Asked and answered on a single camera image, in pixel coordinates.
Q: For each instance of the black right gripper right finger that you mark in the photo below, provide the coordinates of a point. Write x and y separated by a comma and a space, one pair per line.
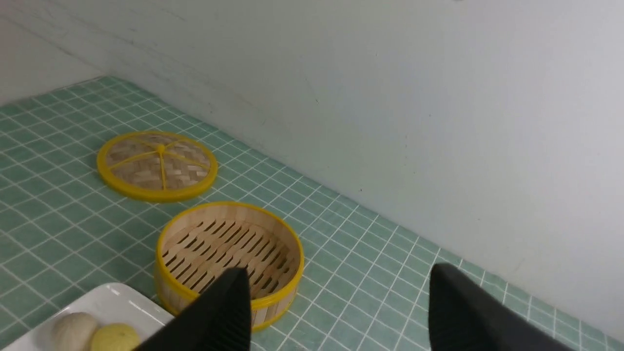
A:
464, 317

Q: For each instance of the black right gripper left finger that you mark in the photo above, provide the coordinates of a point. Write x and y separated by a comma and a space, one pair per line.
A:
220, 319

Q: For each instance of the yellow steamed bun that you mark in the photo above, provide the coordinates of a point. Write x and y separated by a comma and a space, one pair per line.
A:
115, 337

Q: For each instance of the white steamed bun front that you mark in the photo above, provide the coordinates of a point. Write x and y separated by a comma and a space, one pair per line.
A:
73, 332

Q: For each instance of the white square plate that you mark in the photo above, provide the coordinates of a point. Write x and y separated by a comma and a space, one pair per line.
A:
108, 304

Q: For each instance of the yellow-rimmed bamboo steamer basket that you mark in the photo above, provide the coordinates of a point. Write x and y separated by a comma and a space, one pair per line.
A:
197, 245

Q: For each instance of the yellow-rimmed bamboo steamer lid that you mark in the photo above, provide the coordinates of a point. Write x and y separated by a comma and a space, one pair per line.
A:
155, 166

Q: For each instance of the green checked tablecloth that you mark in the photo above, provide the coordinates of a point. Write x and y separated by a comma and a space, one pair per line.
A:
64, 232

